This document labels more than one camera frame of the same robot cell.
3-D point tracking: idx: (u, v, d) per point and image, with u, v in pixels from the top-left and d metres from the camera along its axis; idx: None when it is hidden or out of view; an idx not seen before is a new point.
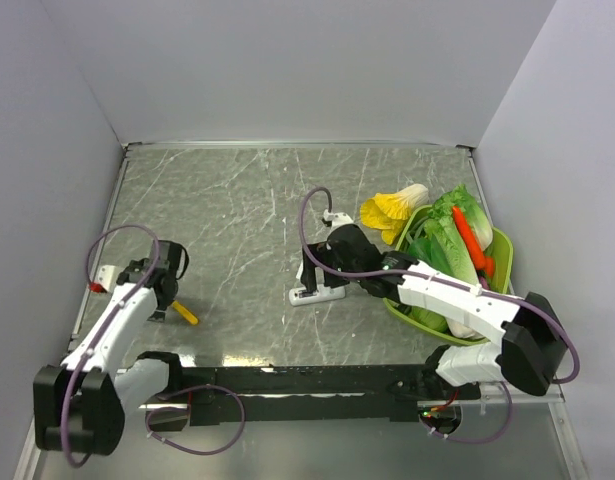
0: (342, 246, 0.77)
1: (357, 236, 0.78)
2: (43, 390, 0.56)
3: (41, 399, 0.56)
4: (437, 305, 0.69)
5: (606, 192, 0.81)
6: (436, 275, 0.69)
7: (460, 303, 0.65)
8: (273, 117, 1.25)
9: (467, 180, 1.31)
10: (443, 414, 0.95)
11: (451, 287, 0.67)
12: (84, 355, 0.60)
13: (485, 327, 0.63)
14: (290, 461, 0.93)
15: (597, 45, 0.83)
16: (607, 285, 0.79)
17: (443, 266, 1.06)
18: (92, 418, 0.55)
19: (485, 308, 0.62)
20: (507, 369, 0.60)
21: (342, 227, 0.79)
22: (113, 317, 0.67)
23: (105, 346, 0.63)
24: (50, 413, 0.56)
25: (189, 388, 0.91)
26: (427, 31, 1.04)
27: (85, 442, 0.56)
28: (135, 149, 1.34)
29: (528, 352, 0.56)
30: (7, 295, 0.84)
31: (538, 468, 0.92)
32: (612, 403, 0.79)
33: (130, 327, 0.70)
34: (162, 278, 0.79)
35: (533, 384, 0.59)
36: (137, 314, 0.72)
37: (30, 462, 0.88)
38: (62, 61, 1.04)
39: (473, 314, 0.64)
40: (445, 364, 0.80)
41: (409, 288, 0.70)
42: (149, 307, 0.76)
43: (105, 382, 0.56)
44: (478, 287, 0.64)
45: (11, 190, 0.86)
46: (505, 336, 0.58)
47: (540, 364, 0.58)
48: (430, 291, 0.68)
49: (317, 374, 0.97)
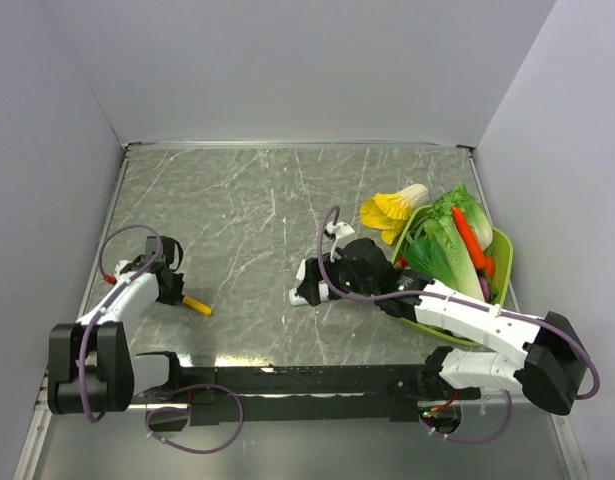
0: (360, 263, 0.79)
1: (376, 254, 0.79)
2: (61, 345, 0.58)
3: (55, 357, 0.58)
4: (456, 326, 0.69)
5: (606, 193, 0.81)
6: (454, 296, 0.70)
7: (480, 324, 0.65)
8: (273, 116, 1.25)
9: (466, 180, 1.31)
10: (443, 414, 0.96)
11: (470, 307, 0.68)
12: (98, 311, 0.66)
13: (505, 347, 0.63)
14: (290, 461, 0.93)
15: (597, 46, 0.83)
16: (606, 285, 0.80)
17: (443, 266, 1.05)
18: (107, 370, 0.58)
19: (506, 329, 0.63)
20: (529, 389, 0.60)
21: (360, 244, 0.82)
22: (122, 289, 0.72)
23: (117, 307, 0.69)
24: (66, 366, 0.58)
25: (189, 387, 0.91)
26: (427, 32, 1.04)
27: (99, 398, 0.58)
28: (135, 148, 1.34)
29: (550, 371, 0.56)
30: (8, 296, 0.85)
31: (537, 468, 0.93)
32: (611, 404, 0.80)
33: (137, 300, 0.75)
34: (162, 271, 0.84)
35: (555, 403, 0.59)
36: (143, 291, 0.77)
37: (30, 462, 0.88)
38: (62, 60, 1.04)
39: (492, 335, 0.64)
40: (449, 369, 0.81)
41: (427, 308, 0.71)
42: (152, 292, 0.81)
43: (121, 331, 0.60)
44: (497, 307, 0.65)
45: (10, 190, 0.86)
46: (528, 358, 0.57)
47: (563, 383, 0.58)
48: (448, 311, 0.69)
49: (317, 374, 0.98)
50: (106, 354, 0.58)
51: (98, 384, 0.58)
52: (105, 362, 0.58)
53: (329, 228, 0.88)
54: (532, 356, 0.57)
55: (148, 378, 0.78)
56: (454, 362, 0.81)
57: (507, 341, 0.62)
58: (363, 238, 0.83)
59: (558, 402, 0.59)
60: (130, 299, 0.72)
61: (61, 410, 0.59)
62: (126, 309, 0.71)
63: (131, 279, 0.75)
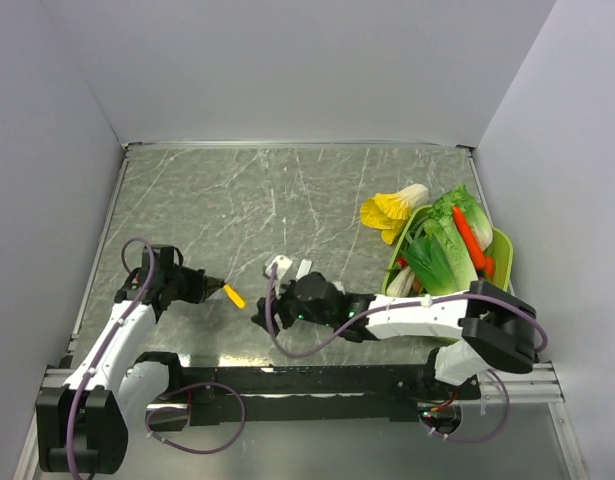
0: (315, 302, 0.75)
1: (330, 287, 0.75)
2: (49, 411, 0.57)
3: (45, 421, 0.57)
4: (404, 329, 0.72)
5: (606, 194, 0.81)
6: (393, 302, 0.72)
7: (418, 318, 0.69)
8: (273, 117, 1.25)
9: (467, 180, 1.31)
10: (443, 414, 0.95)
11: (406, 307, 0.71)
12: (86, 375, 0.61)
13: (448, 330, 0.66)
14: (290, 460, 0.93)
15: (597, 47, 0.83)
16: (607, 285, 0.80)
17: (444, 265, 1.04)
18: (97, 438, 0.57)
19: (441, 313, 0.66)
20: (487, 358, 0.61)
21: (311, 280, 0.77)
22: (113, 337, 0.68)
23: (108, 364, 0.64)
24: (55, 432, 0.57)
25: (188, 387, 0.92)
26: (427, 32, 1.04)
27: (90, 461, 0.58)
28: (135, 148, 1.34)
29: (490, 337, 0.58)
30: (8, 295, 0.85)
31: (537, 468, 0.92)
32: (611, 404, 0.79)
33: (131, 346, 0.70)
34: (160, 294, 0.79)
35: (516, 364, 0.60)
36: (139, 331, 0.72)
37: (30, 462, 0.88)
38: (62, 61, 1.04)
39: (433, 322, 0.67)
40: (442, 368, 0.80)
41: (376, 323, 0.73)
42: (151, 324, 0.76)
43: (110, 399, 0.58)
44: (428, 297, 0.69)
45: (10, 189, 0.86)
46: (466, 332, 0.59)
47: (511, 343, 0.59)
48: (393, 318, 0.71)
49: (317, 374, 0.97)
50: (95, 423, 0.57)
51: (87, 449, 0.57)
52: (95, 428, 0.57)
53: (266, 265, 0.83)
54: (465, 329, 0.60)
55: (148, 387, 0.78)
56: (442, 360, 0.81)
57: (445, 323, 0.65)
58: (312, 273, 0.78)
59: (518, 361, 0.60)
60: (122, 349, 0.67)
61: (52, 467, 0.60)
62: (119, 362, 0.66)
63: (123, 320, 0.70)
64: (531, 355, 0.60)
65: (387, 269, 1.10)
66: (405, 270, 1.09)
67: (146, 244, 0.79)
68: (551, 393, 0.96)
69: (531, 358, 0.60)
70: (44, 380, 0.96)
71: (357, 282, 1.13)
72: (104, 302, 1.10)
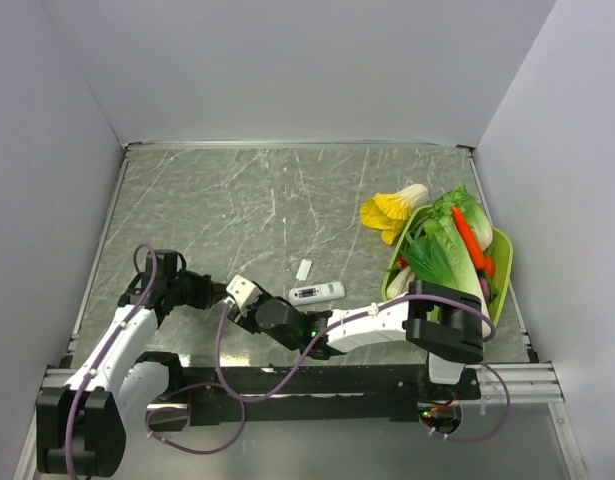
0: (279, 328, 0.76)
1: (291, 311, 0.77)
2: (49, 412, 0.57)
3: (44, 424, 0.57)
4: (361, 339, 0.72)
5: (606, 193, 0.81)
6: (345, 316, 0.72)
7: (367, 328, 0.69)
8: (273, 116, 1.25)
9: (467, 180, 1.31)
10: (443, 414, 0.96)
11: (356, 318, 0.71)
12: (87, 376, 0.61)
13: (398, 334, 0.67)
14: (290, 460, 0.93)
15: (597, 47, 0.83)
16: (606, 284, 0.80)
17: (444, 265, 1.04)
18: (96, 439, 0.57)
19: (387, 319, 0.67)
20: (439, 353, 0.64)
21: (271, 306, 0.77)
22: (115, 339, 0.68)
23: (108, 367, 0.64)
24: (54, 433, 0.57)
25: (189, 386, 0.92)
26: (426, 33, 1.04)
27: (87, 462, 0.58)
28: (135, 148, 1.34)
29: (433, 335, 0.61)
30: (8, 296, 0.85)
31: (537, 467, 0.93)
32: (611, 404, 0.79)
33: (132, 350, 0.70)
34: (162, 300, 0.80)
35: (467, 354, 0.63)
36: (140, 335, 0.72)
37: (30, 462, 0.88)
38: (62, 60, 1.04)
39: (383, 330, 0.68)
40: (433, 369, 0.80)
41: (333, 339, 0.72)
42: (153, 329, 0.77)
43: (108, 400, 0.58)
44: (374, 305, 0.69)
45: (10, 188, 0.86)
46: (410, 334, 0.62)
47: (455, 336, 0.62)
48: (348, 332, 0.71)
49: (317, 374, 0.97)
50: (94, 424, 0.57)
51: (85, 450, 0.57)
52: (93, 429, 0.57)
53: (230, 289, 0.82)
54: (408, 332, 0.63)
55: (145, 391, 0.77)
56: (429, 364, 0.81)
57: (393, 328, 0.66)
58: (274, 298, 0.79)
59: (467, 353, 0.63)
60: (124, 350, 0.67)
61: (49, 470, 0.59)
62: (120, 365, 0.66)
63: (126, 323, 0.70)
64: (478, 341, 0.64)
65: (387, 269, 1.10)
66: (405, 271, 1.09)
67: (148, 249, 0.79)
68: (551, 393, 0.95)
69: (478, 345, 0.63)
70: (44, 380, 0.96)
71: (357, 282, 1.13)
72: (104, 302, 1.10)
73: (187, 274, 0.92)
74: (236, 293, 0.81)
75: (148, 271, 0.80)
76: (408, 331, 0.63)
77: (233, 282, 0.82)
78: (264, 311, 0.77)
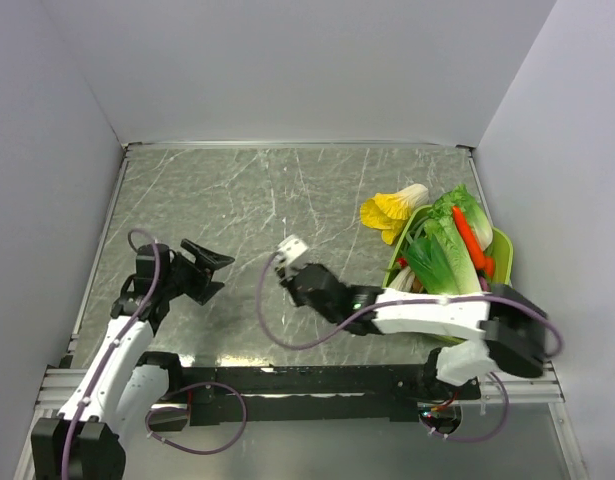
0: (316, 295, 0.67)
1: (331, 278, 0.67)
2: (43, 444, 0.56)
3: (40, 452, 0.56)
4: (413, 326, 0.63)
5: (606, 193, 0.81)
6: (404, 296, 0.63)
7: (431, 317, 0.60)
8: (273, 116, 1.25)
9: (467, 180, 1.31)
10: (443, 414, 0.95)
11: (419, 304, 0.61)
12: (80, 404, 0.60)
13: (465, 333, 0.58)
14: (290, 460, 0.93)
15: (596, 47, 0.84)
16: (605, 285, 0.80)
17: (444, 265, 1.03)
18: (93, 466, 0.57)
19: (460, 314, 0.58)
20: (500, 363, 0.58)
21: (311, 271, 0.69)
22: (108, 360, 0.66)
23: (102, 391, 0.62)
24: (51, 461, 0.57)
25: (188, 387, 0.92)
26: (425, 33, 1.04)
27: None
28: (135, 149, 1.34)
29: (510, 343, 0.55)
30: (8, 296, 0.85)
31: (537, 467, 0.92)
32: (611, 404, 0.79)
33: (126, 369, 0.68)
34: (157, 305, 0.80)
35: (529, 370, 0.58)
36: (135, 350, 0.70)
37: (29, 462, 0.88)
38: (62, 61, 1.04)
39: (450, 323, 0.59)
40: (443, 368, 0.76)
41: (383, 319, 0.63)
42: (150, 337, 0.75)
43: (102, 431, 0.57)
44: (445, 295, 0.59)
45: (11, 188, 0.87)
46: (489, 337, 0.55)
47: (527, 348, 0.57)
48: (403, 316, 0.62)
49: (317, 374, 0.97)
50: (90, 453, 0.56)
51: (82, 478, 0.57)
52: (89, 459, 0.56)
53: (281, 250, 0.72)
54: (490, 333, 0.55)
55: (147, 401, 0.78)
56: (444, 360, 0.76)
57: (464, 325, 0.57)
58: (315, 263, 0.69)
59: (530, 366, 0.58)
60: (118, 372, 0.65)
61: None
62: (114, 388, 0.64)
63: (119, 340, 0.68)
64: (540, 360, 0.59)
65: (387, 269, 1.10)
66: (405, 270, 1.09)
67: (153, 253, 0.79)
68: (551, 393, 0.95)
69: (541, 363, 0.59)
70: (44, 380, 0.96)
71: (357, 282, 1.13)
72: (104, 302, 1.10)
73: (181, 262, 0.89)
74: (286, 250, 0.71)
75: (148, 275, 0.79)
76: (487, 334, 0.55)
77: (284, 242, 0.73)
78: (304, 276, 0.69)
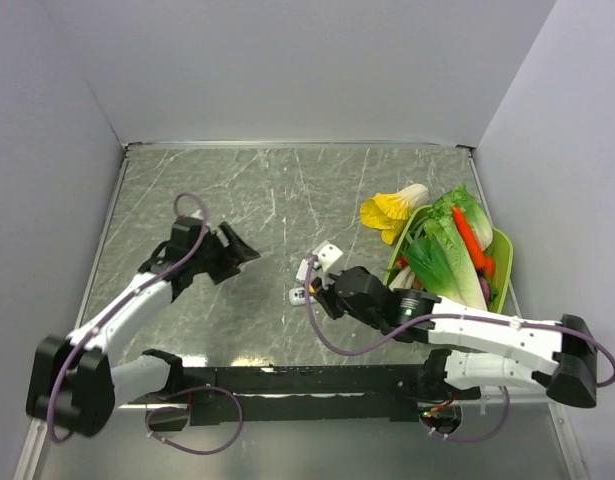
0: (359, 297, 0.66)
1: (374, 280, 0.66)
2: (43, 359, 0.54)
3: (39, 368, 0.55)
4: (472, 344, 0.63)
5: (606, 194, 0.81)
6: (467, 311, 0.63)
7: (501, 339, 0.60)
8: (273, 116, 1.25)
9: (467, 180, 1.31)
10: (443, 414, 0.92)
11: (487, 323, 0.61)
12: (88, 332, 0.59)
13: (531, 360, 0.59)
14: (291, 460, 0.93)
15: (596, 47, 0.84)
16: (605, 285, 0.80)
17: (443, 265, 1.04)
18: (84, 396, 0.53)
19: (531, 341, 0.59)
20: (563, 397, 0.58)
21: (353, 274, 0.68)
22: (125, 303, 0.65)
23: (111, 328, 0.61)
24: (46, 380, 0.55)
25: (190, 388, 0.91)
26: (425, 33, 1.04)
27: (70, 419, 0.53)
28: (135, 148, 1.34)
29: (584, 378, 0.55)
30: (8, 296, 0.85)
31: (537, 467, 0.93)
32: (610, 404, 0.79)
33: (137, 318, 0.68)
34: (180, 277, 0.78)
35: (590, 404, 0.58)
36: (149, 305, 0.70)
37: (30, 462, 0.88)
38: (61, 61, 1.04)
39: (518, 349, 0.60)
40: (456, 373, 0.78)
41: (443, 331, 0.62)
42: (163, 301, 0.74)
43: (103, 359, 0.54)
44: (517, 319, 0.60)
45: (10, 188, 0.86)
46: (562, 369, 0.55)
47: (594, 383, 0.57)
48: (465, 331, 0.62)
49: (317, 374, 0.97)
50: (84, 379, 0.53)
51: (70, 407, 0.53)
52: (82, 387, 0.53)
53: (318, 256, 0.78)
54: (567, 367, 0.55)
55: (144, 382, 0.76)
56: (458, 366, 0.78)
57: (535, 354, 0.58)
58: (354, 267, 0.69)
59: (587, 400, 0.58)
60: (129, 317, 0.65)
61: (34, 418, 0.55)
62: (122, 330, 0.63)
63: (140, 290, 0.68)
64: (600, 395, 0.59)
65: (387, 269, 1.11)
66: (405, 270, 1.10)
67: (200, 225, 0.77)
68: None
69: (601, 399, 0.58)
70: None
71: None
72: (104, 302, 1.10)
73: (211, 238, 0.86)
74: (322, 257, 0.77)
75: (182, 246, 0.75)
76: (562, 366, 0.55)
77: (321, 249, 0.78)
78: (346, 281, 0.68)
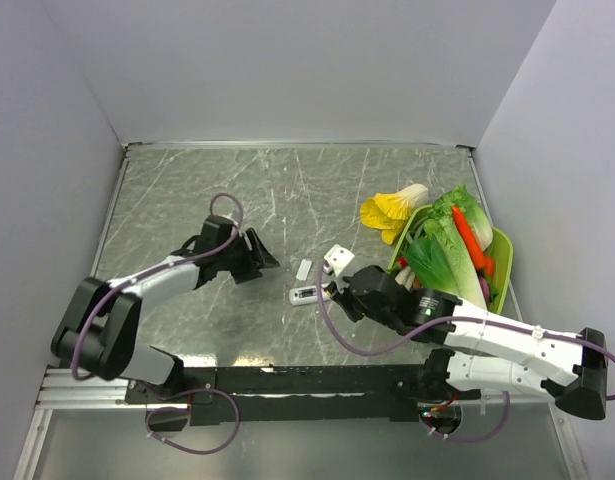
0: (372, 296, 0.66)
1: (388, 278, 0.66)
2: (84, 295, 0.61)
3: (79, 302, 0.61)
4: (490, 349, 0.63)
5: (606, 194, 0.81)
6: (490, 318, 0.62)
7: (522, 348, 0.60)
8: (273, 116, 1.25)
9: (467, 180, 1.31)
10: (443, 414, 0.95)
11: (509, 330, 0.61)
12: (127, 280, 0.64)
13: (547, 370, 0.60)
14: (291, 460, 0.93)
15: (597, 46, 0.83)
16: (604, 285, 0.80)
17: (444, 265, 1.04)
18: (109, 338, 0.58)
19: (552, 352, 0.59)
20: (575, 406, 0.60)
21: (367, 272, 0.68)
22: (161, 269, 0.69)
23: (147, 284, 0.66)
24: (81, 314, 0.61)
25: (191, 390, 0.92)
26: (425, 33, 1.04)
27: (92, 358, 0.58)
28: (135, 148, 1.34)
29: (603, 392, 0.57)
30: (8, 295, 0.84)
31: (538, 467, 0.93)
32: (611, 404, 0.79)
33: (168, 287, 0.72)
34: (206, 268, 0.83)
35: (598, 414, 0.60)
36: (180, 280, 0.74)
37: (30, 462, 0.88)
38: (61, 61, 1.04)
39: (537, 358, 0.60)
40: (459, 376, 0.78)
41: (463, 334, 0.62)
42: (190, 283, 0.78)
43: (134, 306, 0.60)
44: (540, 329, 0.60)
45: (10, 188, 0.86)
46: (584, 382, 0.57)
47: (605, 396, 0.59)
48: (486, 337, 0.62)
49: (317, 374, 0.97)
50: (114, 319, 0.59)
51: (95, 347, 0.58)
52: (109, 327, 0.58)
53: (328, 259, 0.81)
54: (586, 380, 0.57)
55: (149, 369, 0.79)
56: (461, 368, 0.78)
57: (555, 365, 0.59)
58: (368, 265, 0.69)
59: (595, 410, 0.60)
60: (162, 282, 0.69)
61: (59, 354, 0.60)
62: (154, 290, 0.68)
63: (173, 264, 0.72)
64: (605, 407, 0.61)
65: (387, 269, 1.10)
66: (405, 271, 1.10)
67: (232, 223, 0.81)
68: None
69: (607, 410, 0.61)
70: (44, 380, 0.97)
71: None
72: None
73: (237, 240, 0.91)
74: (334, 261, 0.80)
75: (210, 241, 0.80)
76: (583, 380, 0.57)
77: (331, 253, 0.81)
78: (359, 279, 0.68)
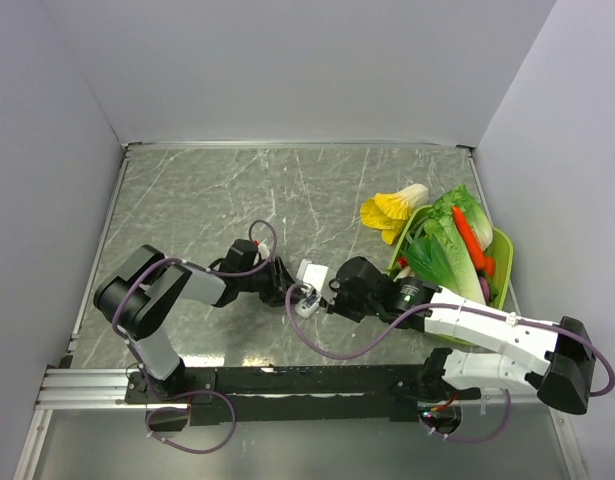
0: (353, 282, 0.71)
1: (368, 267, 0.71)
2: (142, 256, 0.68)
3: (133, 261, 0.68)
4: (468, 336, 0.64)
5: (607, 194, 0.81)
6: (465, 304, 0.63)
7: (496, 335, 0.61)
8: (273, 116, 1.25)
9: (467, 180, 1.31)
10: (443, 414, 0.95)
11: (484, 316, 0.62)
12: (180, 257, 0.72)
13: (523, 357, 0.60)
14: (291, 460, 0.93)
15: (597, 45, 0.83)
16: (604, 285, 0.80)
17: (444, 265, 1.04)
18: (154, 297, 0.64)
19: (526, 338, 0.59)
20: (553, 396, 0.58)
21: (352, 260, 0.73)
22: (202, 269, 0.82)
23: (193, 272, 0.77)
24: (134, 271, 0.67)
25: (191, 391, 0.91)
26: (425, 33, 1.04)
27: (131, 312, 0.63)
28: (135, 148, 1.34)
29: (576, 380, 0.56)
30: (8, 295, 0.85)
31: (537, 467, 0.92)
32: (610, 404, 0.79)
33: (202, 288, 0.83)
34: (229, 291, 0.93)
35: (578, 406, 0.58)
36: (210, 286, 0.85)
37: (30, 462, 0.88)
38: (62, 62, 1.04)
39: (511, 344, 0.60)
40: (453, 373, 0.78)
41: (439, 319, 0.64)
42: (215, 296, 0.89)
43: (183, 278, 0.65)
44: (514, 315, 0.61)
45: (10, 188, 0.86)
46: (554, 368, 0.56)
47: (584, 387, 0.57)
48: (462, 323, 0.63)
49: (317, 374, 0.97)
50: (163, 283, 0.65)
51: (136, 302, 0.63)
52: (156, 290, 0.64)
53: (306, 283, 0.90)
54: (558, 366, 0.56)
55: (156, 359, 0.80)
56: (457, 365, 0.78)
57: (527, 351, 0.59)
58: (354, 256, 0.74)
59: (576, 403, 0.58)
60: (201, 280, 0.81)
61: (99, 305, 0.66)
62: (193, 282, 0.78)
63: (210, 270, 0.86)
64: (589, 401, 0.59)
65: (387, 269, 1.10)
66: (405, 271, 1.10)
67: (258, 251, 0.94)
68: None
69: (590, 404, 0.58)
70: (44, 380, 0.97)
71: None
72: None
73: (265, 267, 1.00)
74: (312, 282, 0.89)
75: (233, 265, 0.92)
76: (553, 365, 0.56)
77: (307, 276, 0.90)
78: (344, 270, 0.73)
